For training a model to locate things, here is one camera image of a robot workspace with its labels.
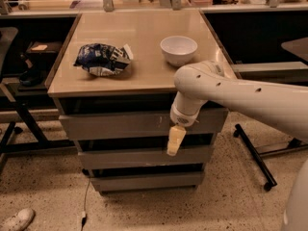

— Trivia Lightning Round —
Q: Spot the grey top drawer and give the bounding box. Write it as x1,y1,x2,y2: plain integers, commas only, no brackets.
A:
60,108,227,141

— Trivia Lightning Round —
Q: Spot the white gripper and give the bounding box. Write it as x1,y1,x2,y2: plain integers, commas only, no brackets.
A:
167,105,199,156

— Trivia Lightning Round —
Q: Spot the crumpled blue chip bag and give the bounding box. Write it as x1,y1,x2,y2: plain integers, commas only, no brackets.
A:
74,43,134,77

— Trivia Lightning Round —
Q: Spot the white shoe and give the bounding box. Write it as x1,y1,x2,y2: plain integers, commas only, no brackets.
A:
0,208,36,231

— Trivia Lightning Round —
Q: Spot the floor cable with plug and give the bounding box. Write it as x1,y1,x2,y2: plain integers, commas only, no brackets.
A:
80,176,92,231

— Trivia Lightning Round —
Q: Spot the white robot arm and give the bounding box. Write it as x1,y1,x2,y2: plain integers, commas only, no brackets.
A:
170,61,308,231

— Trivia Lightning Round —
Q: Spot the black wheeled stand base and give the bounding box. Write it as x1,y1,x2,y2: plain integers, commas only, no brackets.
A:
233,124,308,192

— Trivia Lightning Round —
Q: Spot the grey middle drawer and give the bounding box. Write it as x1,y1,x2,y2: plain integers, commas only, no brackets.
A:
78,146,214,169

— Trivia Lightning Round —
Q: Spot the grey drawer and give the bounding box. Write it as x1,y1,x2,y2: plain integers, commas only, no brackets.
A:
91,171,205,192
78,146,214,169
60,108,227,141

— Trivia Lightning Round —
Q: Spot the grey bottom drawer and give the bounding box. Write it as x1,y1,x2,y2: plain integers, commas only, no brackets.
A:
91,171,205,192

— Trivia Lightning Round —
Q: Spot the white bowl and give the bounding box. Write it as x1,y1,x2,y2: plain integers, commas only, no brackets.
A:
160,36,198,67

